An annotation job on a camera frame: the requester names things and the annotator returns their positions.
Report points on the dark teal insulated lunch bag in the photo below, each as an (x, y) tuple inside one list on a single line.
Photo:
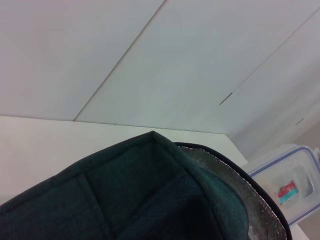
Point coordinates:
[(125, 200)]

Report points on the clear food container blue rim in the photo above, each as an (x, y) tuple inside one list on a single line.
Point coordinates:
[(295, 175)]

